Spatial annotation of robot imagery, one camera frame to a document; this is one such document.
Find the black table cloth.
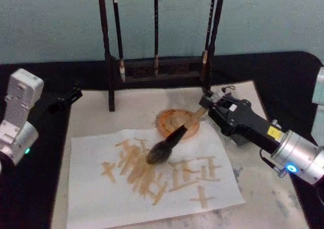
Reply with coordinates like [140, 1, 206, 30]
[0, 51, 324, 229]

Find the hanging brush with brown tip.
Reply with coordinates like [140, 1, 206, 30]
[201, 0, 218, 82]

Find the hanging brush with pale tip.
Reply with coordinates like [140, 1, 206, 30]
[111, 0, 127, 83]

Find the thin dark gripper cable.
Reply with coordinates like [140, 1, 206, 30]
[259, 149, 282, 169]

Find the off-white felt mat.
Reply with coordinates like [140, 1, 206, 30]
[51, 80, 311, 229]

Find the white paper sheet with strokes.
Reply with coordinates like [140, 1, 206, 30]
[66, 126, 247, 229]

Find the brown round ink dish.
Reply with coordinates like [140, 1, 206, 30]
[155, 108, 201, 141]

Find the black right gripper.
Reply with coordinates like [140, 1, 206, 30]
[198, 89, 287, 154]

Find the thin hanging dark brush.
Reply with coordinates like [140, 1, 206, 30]
[153, 0, 160, 76]

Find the dark wooden brush rack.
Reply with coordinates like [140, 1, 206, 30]
[97, 0, 226, 112]

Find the large bamboo calligraphy brush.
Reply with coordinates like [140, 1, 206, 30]
[146, 105, 209, 165]

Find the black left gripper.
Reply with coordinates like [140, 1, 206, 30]
[28, 86, 84, 131]

